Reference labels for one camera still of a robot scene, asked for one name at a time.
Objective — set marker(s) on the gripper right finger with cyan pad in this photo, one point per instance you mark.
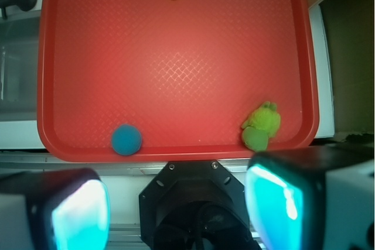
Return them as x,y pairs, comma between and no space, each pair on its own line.
319,197

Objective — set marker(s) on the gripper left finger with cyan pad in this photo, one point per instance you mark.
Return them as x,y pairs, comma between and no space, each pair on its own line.
61,209

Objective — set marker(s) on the blue ball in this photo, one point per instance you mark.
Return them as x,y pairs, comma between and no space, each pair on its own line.
126,140

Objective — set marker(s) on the green plush frog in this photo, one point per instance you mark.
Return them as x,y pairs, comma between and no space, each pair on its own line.
261,125

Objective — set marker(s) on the red plastic tray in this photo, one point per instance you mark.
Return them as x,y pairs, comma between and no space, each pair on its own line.
186,73

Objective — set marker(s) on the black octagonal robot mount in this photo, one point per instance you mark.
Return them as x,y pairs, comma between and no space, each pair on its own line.
195,205

